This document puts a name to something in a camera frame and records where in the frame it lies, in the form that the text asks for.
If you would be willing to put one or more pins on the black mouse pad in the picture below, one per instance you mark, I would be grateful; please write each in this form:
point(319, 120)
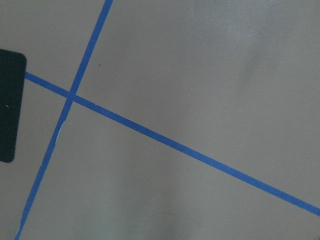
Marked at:
point(12, 77)

